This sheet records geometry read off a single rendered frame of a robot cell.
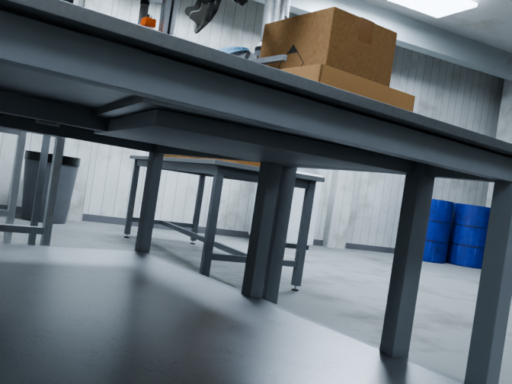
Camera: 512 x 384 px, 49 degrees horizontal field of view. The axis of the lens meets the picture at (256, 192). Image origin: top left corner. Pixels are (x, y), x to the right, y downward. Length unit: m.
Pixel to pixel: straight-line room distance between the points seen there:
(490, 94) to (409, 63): 1.68
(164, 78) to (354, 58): 0.78
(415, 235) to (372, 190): 6.59
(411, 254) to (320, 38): 0.66
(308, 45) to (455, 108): 7.80
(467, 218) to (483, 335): 6.85
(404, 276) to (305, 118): 0.81
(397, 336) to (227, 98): 1.03
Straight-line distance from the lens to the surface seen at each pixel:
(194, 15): 1.64
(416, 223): 1.69
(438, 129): 1.21
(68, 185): 6.01
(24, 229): 3.12
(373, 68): 1.58
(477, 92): 9.61
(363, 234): 8.25
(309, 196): 3.81
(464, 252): 8.40
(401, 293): 1.70
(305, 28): 1.56
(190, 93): 0.86
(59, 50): 0.79
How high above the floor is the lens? 0.64
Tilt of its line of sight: level
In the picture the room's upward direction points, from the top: 8 degrees clockwise
